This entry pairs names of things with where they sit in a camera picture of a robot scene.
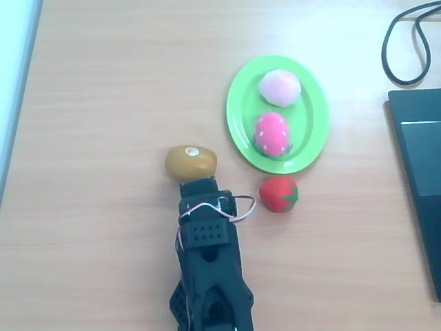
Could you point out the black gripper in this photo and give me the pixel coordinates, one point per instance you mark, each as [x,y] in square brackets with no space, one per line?
[199,190]

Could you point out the light pink plush peach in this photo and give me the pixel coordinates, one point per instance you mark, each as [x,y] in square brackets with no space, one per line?
[280,88]

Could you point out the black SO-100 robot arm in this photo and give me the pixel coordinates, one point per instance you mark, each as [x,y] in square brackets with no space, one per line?
[213,276]

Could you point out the green plastic plate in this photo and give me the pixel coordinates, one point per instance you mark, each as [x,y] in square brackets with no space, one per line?
[310,138]

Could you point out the brown kiwi with sticker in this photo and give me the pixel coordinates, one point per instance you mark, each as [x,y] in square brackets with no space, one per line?
[189,163]

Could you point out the red toy tomato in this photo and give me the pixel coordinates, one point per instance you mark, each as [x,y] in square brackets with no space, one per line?
[275,193]

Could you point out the pink plush strawberry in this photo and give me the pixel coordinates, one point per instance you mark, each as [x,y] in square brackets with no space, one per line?
[272,134]

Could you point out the black laptop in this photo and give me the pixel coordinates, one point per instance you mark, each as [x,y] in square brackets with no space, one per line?
[423,155]

